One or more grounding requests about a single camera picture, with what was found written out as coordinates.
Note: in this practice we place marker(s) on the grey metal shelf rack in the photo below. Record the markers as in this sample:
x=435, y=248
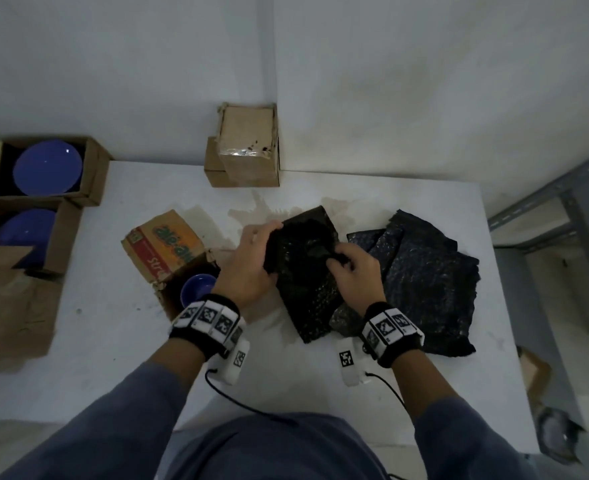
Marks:
x=564, y=199

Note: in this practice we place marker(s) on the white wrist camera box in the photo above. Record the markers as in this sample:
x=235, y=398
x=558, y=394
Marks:
x=234, y=364
x=349, y=362

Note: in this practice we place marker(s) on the person's right fingers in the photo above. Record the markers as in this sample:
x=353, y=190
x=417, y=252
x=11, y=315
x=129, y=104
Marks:
x=347, y=267

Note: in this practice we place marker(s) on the brown taped cardboard box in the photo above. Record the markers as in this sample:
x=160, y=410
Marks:
x=247, y=144

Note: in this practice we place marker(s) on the pile of black bubble wrap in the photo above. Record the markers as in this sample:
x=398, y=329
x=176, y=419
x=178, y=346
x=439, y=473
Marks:
x=424, y=284

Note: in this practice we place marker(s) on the small cardboard piece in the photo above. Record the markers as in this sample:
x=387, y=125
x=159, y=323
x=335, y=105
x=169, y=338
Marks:
x=534, y=374

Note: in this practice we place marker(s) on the orange printed cardboard box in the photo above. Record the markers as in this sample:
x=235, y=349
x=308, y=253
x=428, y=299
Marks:
x=167, y=244

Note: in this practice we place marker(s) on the person's left fingers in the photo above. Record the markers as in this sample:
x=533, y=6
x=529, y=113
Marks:
x=259, y=230

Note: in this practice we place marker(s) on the person's left hand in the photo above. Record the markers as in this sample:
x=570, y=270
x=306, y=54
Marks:
x=242, y=274

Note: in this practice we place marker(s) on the brown cardboard box with flaps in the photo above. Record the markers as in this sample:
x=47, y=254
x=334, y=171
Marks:
x=12, y=309

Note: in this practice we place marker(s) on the black bubble wrap bag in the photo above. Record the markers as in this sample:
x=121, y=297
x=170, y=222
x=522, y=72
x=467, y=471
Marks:
x=304, y=284

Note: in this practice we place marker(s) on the black marker wristband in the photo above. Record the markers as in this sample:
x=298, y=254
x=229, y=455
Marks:
x=207, y=319
x=392, y=332

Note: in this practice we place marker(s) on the large blue bowl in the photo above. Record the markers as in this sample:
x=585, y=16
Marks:
x=27, y=234
x=47, y=167

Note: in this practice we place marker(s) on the person's right hand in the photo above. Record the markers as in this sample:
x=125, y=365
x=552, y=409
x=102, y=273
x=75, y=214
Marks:
x=362, y=282

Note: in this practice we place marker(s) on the dark round object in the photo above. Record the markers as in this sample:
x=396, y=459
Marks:
x=559, y=434

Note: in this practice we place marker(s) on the person's left forearm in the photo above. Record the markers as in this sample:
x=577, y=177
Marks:
x=124, y=419

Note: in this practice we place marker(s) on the person's right forearm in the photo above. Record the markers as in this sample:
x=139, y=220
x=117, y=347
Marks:
x=454, y=424

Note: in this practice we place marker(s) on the open brown cardboard box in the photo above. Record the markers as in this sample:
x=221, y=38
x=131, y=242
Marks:
x=62, y=234
x=94, y=167

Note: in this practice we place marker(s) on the person's grey shirt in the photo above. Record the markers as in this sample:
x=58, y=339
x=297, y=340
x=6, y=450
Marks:
x=284, y=452

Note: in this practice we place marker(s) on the small blue bowl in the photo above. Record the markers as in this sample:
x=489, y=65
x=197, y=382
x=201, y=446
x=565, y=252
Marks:
x=198, y=289

